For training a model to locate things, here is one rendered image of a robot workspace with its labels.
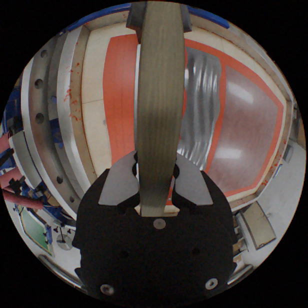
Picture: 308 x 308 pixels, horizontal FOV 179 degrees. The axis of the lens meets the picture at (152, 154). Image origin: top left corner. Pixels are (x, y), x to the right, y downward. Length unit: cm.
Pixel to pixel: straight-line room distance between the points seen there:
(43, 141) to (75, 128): 8
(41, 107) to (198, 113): 29
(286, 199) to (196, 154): 378
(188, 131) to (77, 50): 26
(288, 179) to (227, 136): 360
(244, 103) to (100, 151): 33
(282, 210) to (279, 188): 71
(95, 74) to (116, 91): 6
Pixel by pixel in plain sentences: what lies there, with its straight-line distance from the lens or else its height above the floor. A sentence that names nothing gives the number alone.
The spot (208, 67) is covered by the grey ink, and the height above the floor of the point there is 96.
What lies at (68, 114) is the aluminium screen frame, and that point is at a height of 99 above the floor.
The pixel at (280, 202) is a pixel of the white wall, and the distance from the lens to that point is 396.
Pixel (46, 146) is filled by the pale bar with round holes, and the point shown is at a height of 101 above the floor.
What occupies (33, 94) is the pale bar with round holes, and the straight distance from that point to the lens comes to 23.
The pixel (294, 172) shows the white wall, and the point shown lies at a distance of 372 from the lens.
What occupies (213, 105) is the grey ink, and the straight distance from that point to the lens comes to 19.
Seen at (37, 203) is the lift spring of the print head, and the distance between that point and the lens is 66.
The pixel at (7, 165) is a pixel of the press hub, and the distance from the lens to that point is 78.
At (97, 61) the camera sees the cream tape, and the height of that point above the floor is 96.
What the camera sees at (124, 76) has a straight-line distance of 18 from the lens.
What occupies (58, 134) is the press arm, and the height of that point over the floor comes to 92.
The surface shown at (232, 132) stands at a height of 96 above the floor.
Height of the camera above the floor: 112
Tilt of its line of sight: 62 degrees down
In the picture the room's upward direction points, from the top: 180 degrees clockwise
